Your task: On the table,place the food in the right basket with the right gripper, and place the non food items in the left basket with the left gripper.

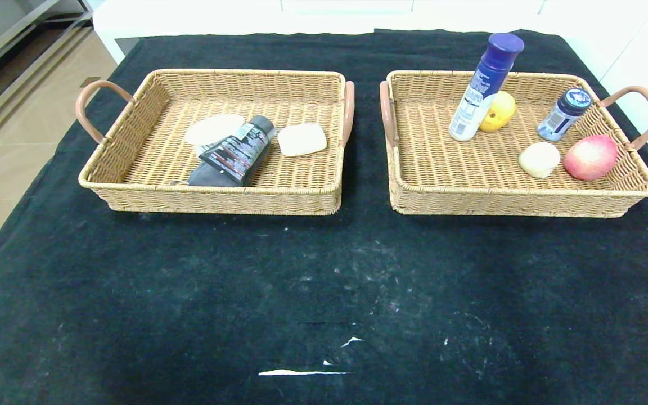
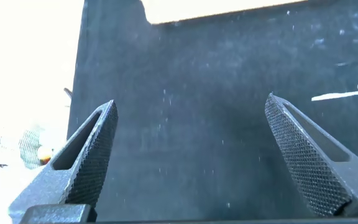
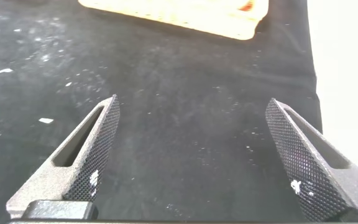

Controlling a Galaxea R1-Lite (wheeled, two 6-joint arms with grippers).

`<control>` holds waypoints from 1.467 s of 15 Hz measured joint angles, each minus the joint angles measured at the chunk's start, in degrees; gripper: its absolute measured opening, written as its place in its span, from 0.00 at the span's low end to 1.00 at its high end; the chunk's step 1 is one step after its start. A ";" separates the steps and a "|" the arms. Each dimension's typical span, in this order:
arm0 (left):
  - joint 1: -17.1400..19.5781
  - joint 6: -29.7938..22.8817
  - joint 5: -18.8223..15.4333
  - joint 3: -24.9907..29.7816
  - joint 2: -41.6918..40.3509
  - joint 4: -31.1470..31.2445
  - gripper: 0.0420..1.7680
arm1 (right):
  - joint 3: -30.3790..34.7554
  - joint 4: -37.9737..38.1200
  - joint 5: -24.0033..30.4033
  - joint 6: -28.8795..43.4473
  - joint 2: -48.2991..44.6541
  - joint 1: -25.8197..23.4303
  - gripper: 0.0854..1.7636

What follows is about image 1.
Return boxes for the wicker basket holding soap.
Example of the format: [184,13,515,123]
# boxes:
[76,69,356,216]

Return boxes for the black table cloth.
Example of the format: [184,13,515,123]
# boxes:
[0,29,648,405]

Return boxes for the pale cream bun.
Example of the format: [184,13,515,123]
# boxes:
[518,141,561,179]

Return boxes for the white paper strip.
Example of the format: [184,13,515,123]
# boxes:
[258,360,347,377]

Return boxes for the blue cap spray can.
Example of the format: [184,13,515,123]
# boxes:
[449,32,525,142]

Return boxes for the black squeeze tube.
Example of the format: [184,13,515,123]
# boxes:
[199,115,277,187]

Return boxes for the yellow pear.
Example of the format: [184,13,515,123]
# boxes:
[479,91,517,132]

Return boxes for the red apple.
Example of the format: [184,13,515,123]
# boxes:
[564,134,619,181]

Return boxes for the white soap bar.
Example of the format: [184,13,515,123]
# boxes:
[277,123,328,158]

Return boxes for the wicker basket holding apple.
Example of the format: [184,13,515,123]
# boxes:
[379,70,648,218]

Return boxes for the grey cloth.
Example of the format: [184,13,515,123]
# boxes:
[187,160,246,187]

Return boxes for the small dark cap bottle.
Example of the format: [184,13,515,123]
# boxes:
[537,88,592,142]

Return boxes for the white tape roll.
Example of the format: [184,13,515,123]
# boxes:
[184,113,246,159]

